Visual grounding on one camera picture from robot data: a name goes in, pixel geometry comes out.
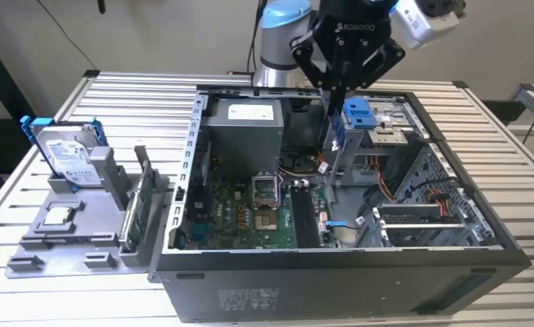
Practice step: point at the grey power supply unit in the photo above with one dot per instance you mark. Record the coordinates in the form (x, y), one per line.
(244, 143)

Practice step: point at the CPU socket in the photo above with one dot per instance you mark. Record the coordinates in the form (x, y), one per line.
(267, 221)

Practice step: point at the metal disk bay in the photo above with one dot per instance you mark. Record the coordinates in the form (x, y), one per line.
(408, 209)

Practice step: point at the round fan housing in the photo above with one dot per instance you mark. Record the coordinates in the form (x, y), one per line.
(296, 163)

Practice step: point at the black RAM slot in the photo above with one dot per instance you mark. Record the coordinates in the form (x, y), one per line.
(301, 217)
(313, 217)
(307, 217)
(296, 217)

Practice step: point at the metal drive cage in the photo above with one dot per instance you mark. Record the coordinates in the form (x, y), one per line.
(392, 140)

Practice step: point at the hard disk in blue carrier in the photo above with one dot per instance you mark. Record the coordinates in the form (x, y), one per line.
(67, 153)

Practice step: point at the blue plastic latch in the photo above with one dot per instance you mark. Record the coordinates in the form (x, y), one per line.
(357, 114)

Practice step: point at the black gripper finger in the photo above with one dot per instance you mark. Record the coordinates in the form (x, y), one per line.
(393, 52)
(303, 51)

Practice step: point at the small black antenna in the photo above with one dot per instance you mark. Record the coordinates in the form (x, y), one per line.
(101, 7)

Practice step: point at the grey parts rack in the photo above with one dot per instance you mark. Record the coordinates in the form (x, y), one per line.
(95, 218)

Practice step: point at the green motherboard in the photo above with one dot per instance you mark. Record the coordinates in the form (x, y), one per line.
(231, 238)

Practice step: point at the silver CPU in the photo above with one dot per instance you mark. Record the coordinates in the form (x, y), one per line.
(57, 215)

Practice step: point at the black PC case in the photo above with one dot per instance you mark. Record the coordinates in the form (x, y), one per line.
(295, 293)

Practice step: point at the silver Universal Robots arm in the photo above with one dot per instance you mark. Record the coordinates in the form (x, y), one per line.
(279, 51)

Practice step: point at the thin metal locking lever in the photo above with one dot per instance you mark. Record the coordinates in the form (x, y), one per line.
(281, 178)

